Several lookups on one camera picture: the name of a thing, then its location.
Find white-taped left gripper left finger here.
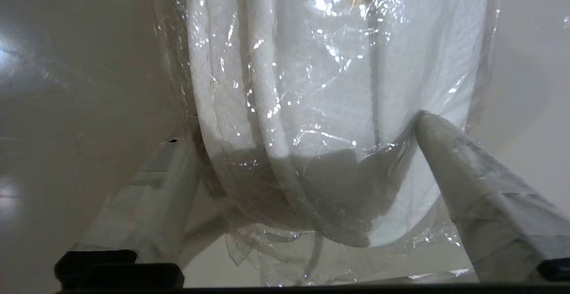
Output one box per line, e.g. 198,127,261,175
54,138,200,290

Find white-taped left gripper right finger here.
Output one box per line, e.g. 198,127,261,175
415,110,570,284

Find white slippers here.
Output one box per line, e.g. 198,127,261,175
147,0,506,286

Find grey glossy cabinet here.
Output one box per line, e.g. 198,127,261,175
0,0,570,288

